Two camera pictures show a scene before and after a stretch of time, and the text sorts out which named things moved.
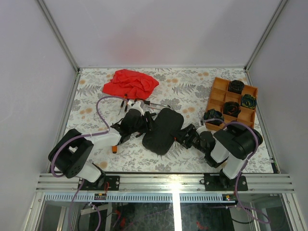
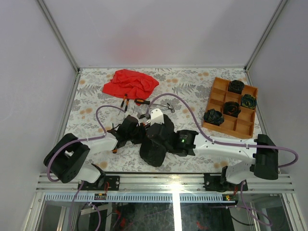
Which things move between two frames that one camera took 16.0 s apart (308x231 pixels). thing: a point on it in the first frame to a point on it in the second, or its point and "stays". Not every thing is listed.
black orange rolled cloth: x=231 y=109 stays
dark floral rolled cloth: x=211 y=113 stays
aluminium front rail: x=167 y=183 stays
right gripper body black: x=193 y=139 to x=168 y=147
